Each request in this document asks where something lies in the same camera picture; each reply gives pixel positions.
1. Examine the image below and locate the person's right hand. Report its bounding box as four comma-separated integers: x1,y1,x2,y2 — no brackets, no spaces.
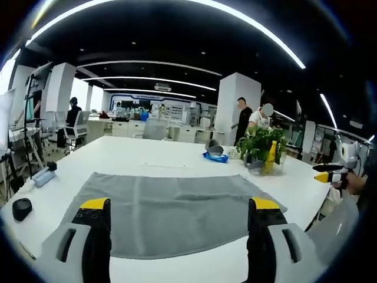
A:
346,171,368,196

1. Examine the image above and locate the grey office chair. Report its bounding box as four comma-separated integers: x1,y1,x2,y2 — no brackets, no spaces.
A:
142,118,169,141

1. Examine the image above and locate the light blue tissue pack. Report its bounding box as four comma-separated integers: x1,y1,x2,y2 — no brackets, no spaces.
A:
31,169,57,189

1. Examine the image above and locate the white office chair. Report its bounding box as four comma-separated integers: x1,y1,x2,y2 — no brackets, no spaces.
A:
62,110,91,154

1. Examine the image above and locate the green potted plant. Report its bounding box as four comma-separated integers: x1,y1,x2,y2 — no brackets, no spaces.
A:
236,126,289,175

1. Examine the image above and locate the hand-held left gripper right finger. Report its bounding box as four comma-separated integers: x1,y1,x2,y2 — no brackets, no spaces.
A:
246,196,328,283

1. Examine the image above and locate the grey towel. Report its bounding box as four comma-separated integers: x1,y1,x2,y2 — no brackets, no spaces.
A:
62,172,289,261

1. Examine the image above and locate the white table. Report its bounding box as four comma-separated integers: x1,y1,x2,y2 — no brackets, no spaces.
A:
0,134,335,283

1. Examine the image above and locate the white softbox light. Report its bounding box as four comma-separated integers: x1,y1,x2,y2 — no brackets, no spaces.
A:
0,89,16,154

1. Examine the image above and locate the person's grey clothing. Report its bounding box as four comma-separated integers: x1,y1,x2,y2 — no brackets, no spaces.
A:
305,193,365,268

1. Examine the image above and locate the ceiling air conditioner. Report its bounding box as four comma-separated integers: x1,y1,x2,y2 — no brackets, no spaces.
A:
154,82,174,93

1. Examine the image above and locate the yellow bottle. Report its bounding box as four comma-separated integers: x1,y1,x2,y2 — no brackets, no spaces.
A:
261,140,279,175

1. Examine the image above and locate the black tripod stand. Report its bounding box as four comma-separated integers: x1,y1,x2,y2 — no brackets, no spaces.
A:
22,73,45,179

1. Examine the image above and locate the grey curved object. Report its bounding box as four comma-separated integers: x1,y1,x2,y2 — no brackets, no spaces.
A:
204,139,225,157
243,155,265,174

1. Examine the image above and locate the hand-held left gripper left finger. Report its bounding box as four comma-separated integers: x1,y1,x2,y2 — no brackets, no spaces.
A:
41,197,113,283

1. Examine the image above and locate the black round device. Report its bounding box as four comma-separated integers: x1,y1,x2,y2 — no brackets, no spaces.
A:
12,198,33,222

